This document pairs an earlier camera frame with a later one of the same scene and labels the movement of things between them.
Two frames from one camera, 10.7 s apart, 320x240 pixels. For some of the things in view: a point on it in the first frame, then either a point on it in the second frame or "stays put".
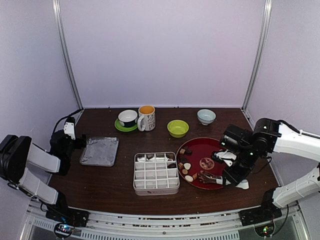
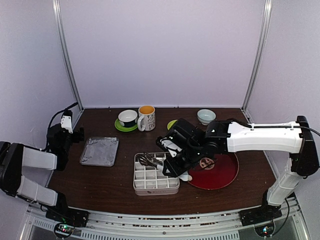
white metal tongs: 206,177 → 146,158
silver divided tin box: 156,173 stays put
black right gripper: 234,179 → 175,170
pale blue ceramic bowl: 206,116 stays put
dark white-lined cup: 128,118 stays put
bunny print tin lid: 101,151 stays put
